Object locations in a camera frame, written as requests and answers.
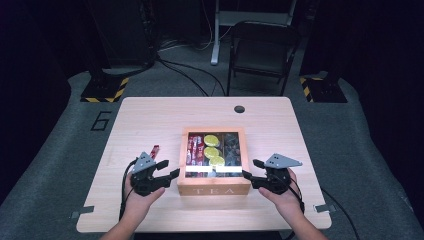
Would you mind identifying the white desk frame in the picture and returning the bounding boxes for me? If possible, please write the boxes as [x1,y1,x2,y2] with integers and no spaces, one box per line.
[209,0,298,66]

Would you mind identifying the yellow round tea packet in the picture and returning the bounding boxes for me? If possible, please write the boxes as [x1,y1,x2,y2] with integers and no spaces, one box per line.
[209,155,226,167]
[203,146,222,159]
[203,134,221,148]

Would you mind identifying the dark tea packets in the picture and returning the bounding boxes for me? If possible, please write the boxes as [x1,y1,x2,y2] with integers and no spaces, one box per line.
[223,133,242,167]

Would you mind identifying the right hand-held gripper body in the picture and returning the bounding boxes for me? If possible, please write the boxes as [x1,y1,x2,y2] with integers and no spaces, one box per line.
[251,152,303,196]

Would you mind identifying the black folding chair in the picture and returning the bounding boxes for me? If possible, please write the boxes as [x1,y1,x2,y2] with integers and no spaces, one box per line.
[226,20,303,97]

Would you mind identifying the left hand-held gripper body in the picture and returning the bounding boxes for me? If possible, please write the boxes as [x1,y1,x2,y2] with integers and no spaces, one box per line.
[129,151,172,197]

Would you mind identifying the white floor cable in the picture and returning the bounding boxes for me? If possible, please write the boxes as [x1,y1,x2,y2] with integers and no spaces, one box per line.
[159,0,234,53]

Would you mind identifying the person's right hand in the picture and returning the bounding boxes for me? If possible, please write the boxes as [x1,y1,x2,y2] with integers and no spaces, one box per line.
[258,168,305,218]

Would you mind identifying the grey tape piece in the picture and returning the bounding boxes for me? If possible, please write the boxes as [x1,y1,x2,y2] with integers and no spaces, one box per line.
[313,203,337,214]
[70,205,96,220]

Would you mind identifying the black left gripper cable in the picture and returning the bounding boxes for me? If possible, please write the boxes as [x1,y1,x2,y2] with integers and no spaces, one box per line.
[118,159,138,222]

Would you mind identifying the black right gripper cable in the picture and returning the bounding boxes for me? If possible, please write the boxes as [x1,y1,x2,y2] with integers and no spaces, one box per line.
[287,176,306,214]

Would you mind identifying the wooden tea box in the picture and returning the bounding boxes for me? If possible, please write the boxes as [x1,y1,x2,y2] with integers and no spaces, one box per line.
[176,126,252,197]

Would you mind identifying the person's left hand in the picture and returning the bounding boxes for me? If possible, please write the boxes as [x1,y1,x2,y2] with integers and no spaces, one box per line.
[123,184,166,218]

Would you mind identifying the black floor cable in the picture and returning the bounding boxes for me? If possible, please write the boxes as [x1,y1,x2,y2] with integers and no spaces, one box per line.
[156,57,228,98]

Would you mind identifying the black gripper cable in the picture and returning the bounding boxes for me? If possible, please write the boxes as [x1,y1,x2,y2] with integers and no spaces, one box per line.
[287,176,306,214]
[118,159,138,222]

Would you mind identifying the black stand with striped base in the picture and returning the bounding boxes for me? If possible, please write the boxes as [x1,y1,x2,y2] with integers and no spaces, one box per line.
[298,0,348,104]
[79,0,130,104]

